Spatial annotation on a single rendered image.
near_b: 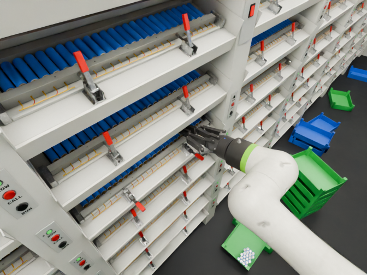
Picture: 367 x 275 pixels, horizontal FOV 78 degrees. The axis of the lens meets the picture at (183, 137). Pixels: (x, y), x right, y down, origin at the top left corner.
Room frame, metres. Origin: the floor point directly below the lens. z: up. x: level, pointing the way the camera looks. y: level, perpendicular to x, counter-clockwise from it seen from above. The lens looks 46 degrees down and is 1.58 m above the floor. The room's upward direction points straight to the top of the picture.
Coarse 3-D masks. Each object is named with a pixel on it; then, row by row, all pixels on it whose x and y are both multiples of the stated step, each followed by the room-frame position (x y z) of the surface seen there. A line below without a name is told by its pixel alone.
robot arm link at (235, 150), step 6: (240, 138) 0.48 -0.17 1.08; (234, 144) 0.45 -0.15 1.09; (240, 144) 0.44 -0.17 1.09; (246, 144) 0.44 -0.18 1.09; (228, 150) 0.44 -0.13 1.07; (234, 150) 0.43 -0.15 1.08; (240, 150) 0.42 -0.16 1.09; (228, 156) 0.43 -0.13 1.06; (234, 156) 0.42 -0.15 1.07; (240, 156) 0.41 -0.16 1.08; (228, 162) 0.42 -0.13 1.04; (234, 162) 0.41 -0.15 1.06
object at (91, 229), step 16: (208, 112) 0.72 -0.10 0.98; (176, 160) 0.51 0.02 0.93; (128, 176) 0.43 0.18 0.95; (144, 176) 0.44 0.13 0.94; (160, 176) 0.45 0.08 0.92; (144, 192) 0.39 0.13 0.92; (80, 208) 0.32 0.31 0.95; (112, 208) 0.33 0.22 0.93; (128, 208) 0.34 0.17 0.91; (80, 224) 0.27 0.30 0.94; (96, 224) 0.28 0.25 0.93
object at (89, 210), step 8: (184, 136) 0.60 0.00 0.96; (176, 144) 0.56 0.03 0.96; (168, 152) 0.52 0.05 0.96; (152, 160) 0.48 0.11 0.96; (160, 160) 0.50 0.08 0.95; (168, 160) 0.50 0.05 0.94; (144, 168) 0.45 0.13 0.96; (136, 176) 0.42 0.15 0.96; (120, 184) 0.39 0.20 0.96; (128, 184) 0.40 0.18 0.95; (112, 192) 0.36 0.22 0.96; (96, 200) 0.33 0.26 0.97; (104, 200) 0.34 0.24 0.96; (88, 208) 0.31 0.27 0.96; (96, 208) 0.31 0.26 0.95; (96, 216) 0.30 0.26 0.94
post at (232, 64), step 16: (224, 0) 0.71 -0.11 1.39; (240, 0) 0.67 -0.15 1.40; (240, 16) 0.67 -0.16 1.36; (256, 16) 0.73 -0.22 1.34; (240, 48) 0.69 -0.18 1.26; (224, 64) 0.69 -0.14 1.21; (240, 64) 0.71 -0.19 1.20; (240, 80) 0.72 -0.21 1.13; (224, 112) 0.67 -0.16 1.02; (224, 128) 0.69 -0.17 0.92; (224, 160) 0.73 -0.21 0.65; (208, 192) 0.68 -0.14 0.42; (208, 208) 0.67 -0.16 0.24
